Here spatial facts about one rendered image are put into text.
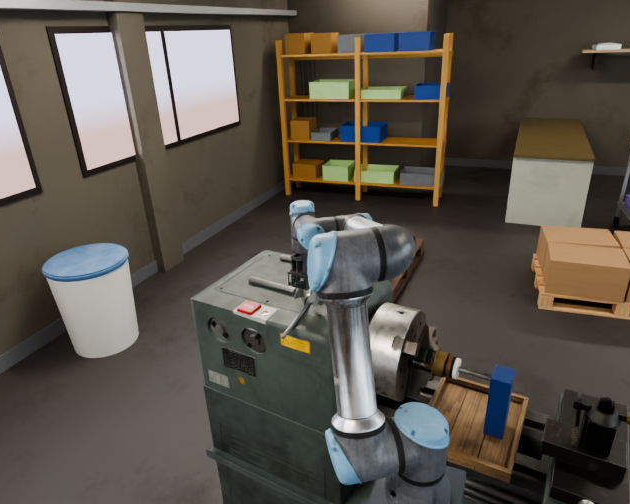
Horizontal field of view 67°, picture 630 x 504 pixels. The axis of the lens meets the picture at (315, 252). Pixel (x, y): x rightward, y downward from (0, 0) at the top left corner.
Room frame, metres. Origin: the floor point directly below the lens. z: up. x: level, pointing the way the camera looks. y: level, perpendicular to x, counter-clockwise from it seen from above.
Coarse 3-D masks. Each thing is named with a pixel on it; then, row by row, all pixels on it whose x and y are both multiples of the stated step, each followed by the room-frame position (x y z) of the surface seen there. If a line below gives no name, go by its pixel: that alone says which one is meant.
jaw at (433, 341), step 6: (426, 330) 1.41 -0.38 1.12; (432, 330) 1.41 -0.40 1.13; (420, 336) 1.39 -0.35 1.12; (426, 336) 1.38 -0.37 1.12; (432, 336) 1.39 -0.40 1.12; (420, 342) 1.36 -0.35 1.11; (426, 342) 1.36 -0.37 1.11; (432, 342) 1.35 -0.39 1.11; (426, 348) 1.33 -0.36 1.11; (432, 348) 1.33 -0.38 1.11; (438, 348) 1.32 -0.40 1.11
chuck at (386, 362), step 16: (384, 320) 1.33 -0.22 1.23; (400, 320) 1.31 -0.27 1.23; (416, 320) 1.35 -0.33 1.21; (384, 336) 1.27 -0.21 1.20; (416, 336) 1.36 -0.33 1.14; (384, 352) 1.24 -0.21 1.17; (400, 352) 1.22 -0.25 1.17; (384, 368) 1.22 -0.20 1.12; (400, 368) 1.23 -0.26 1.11; (384, 384) 1.21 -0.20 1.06; (400, 384) 1.23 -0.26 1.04; (400, 400) 1.24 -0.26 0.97
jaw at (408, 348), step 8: (400, 336) 1.26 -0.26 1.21; (400, 344) 1.24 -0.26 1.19; (408, 344) 1.25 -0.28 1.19; (416, 344) 1.24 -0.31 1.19; (408, 352) 1.23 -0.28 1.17; (416, 352) 1.24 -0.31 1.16; (424, 352) 1.25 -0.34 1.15; (432, 352) 1.27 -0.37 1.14; (416, 360) 1.27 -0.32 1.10; (424, 360) 1.24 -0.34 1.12; (432, 360) 1.25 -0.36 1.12
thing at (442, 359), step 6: (438, 354) 1.28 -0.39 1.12; (444, 354) 1.27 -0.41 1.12; (438, 360) 1.26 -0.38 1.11; (444, 360) 1.25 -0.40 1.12; (450, 360) 1.25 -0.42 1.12; (426, 366) 1.27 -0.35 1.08; (432, 366) 1.25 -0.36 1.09; (438, 366) 1.24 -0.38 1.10; (444, 366) 1.24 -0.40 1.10; (450, 366) 1.23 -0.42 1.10; (432, 372) 1.25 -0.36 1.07; (438, 372) 1.24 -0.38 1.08; (444, 372) 1.24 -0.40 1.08; (450, 372) 1.23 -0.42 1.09; (450, 378) 1.23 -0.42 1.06
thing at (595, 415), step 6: (594, 408) 0.98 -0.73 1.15; (588, 414) 0.98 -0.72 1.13; (594, 414) 0.97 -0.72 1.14; (600, 414) 0.96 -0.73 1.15; (606, 414) 0.95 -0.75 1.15; (612, 414) 0.95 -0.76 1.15; (594, 420) 0.96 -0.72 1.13; (600, 420) 0.95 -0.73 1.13; (606, 420) 0.94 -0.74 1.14; (612, 420) 0.94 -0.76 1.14; (618, 420) 0.94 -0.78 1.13; (606, 426) 0.94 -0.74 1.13; (612, 426) 0.93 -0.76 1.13
